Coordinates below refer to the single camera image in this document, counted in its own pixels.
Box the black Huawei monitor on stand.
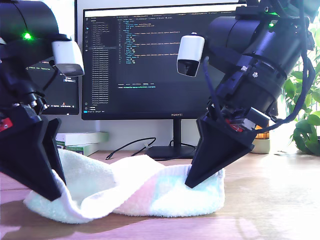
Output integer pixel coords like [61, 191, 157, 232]
[81, 1, 279, 161]

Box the dark camera cable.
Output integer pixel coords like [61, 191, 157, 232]
[202, 56, 225, 120]

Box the black USB cable with plug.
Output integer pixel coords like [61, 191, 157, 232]
[105, 137, 157, 161]

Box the green leafy houseplant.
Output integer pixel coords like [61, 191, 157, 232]
[282, 14, 320, 157]

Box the pastel striped tea towel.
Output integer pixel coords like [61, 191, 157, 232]
[23, 149, 226, 225]

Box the long white cardboard box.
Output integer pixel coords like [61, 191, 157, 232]
[55, 132, 110, 146]

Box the arm white camera box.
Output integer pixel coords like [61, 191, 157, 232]
[37, 33, 85, 78]
[176, 31, 226, 78]

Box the green and white box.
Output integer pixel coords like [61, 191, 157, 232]
[65, 143, 101, 157]

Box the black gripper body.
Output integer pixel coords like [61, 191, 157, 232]
[208, 57, 286, 130]

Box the thin black looped cable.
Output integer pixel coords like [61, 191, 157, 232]
[147, 139, 198, 161]

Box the amber glass lamp grey base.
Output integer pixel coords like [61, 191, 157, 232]
[251, 129, 271, 155]

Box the black monitor with terminal windows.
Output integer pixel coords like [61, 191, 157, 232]
[24, 0, 80, 116]

